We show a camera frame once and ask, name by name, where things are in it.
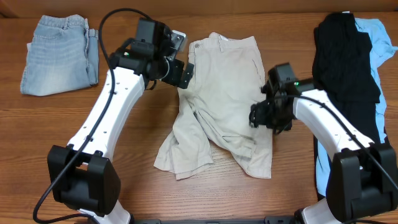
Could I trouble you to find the beige khaki shorts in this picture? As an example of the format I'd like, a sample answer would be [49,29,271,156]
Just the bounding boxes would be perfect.
[154,32,272,180]

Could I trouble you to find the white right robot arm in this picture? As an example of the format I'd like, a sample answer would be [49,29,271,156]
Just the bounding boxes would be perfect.
[249,78,397,223]

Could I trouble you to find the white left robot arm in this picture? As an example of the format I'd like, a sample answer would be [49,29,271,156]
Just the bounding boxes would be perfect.
[47,19,193,223]

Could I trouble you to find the black garment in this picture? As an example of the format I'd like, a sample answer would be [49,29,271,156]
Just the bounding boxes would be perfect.
[312,12,391,202]

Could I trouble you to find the folded light blue jeans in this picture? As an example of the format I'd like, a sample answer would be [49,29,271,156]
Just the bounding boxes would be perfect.
[20,14,99,96]

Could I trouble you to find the light blue shirt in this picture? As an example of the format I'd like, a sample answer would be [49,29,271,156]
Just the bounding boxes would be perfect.
[313,18,397,200]

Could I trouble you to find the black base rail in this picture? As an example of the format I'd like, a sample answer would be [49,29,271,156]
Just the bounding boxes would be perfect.
[131,216,302,224]

